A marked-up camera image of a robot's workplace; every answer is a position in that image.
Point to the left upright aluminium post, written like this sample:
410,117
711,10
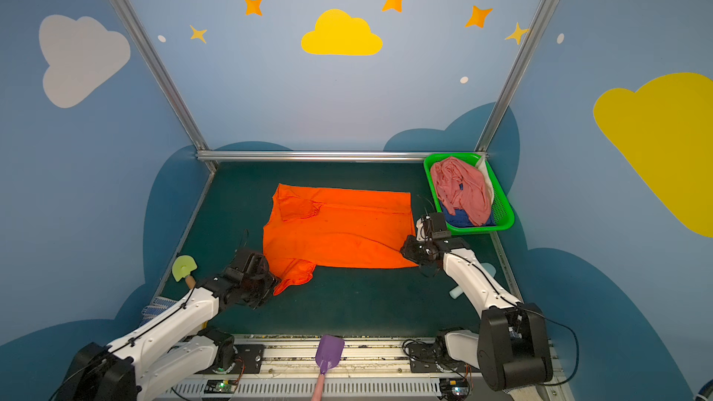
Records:
128,16

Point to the orange t shirt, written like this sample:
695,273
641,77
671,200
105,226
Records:
342,228

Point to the horizontal aluminium frame rail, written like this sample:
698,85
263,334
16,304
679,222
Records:
255,156

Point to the left blue dotted glove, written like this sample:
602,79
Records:
156,307

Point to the green circuit board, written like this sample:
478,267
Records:
221,387
454,389

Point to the right side aluminium rail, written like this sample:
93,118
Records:
505,265

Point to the purple toy shovel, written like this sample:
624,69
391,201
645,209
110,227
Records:
328,356

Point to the right upright aluminium post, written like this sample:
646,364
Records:
524,56

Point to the upright aluminium post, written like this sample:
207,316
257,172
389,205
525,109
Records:
524,56
128,16

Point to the light blue toy shovel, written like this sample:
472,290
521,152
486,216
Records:
475,281

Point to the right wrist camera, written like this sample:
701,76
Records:
431,227

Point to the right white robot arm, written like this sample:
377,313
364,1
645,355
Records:
511,349

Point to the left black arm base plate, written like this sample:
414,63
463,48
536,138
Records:
248,359

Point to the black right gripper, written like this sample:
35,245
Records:
421,248

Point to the right green circuit board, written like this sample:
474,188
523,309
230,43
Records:
454,389

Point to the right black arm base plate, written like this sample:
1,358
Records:
426,357

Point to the left green circuit board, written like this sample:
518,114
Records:
221,387

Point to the pink t shirt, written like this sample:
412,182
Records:
459,185

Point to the green toy shovel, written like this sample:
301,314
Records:
182,269

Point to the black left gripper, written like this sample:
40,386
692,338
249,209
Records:
259,277

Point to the blue t shirt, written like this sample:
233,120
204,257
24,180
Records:
461,220

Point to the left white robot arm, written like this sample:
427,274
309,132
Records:
176,344

